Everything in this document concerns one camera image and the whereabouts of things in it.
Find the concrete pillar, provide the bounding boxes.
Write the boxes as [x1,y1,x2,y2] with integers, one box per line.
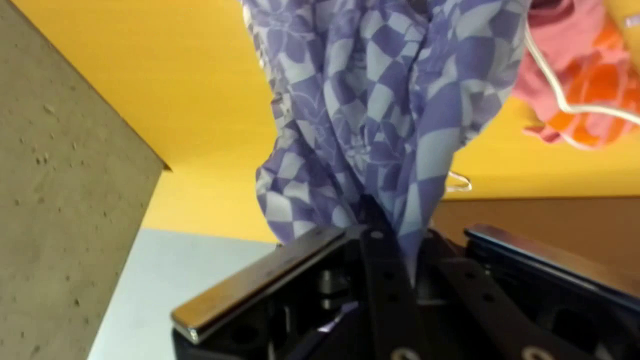
[0,0,172,360]

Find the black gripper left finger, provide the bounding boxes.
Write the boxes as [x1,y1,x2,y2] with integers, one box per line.
[170,198,430,360]

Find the pink and beige clothes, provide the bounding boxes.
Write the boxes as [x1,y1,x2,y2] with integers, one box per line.
[444,16,640,196]

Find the pink and orange cloth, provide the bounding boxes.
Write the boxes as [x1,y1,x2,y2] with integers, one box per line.
[509,0,640,151]

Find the purple patterned cloth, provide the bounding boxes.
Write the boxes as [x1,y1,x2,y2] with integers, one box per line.
[240,0,534,283]

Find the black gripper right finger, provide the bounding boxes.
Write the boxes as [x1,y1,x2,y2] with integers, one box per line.
[426,222,640,360]

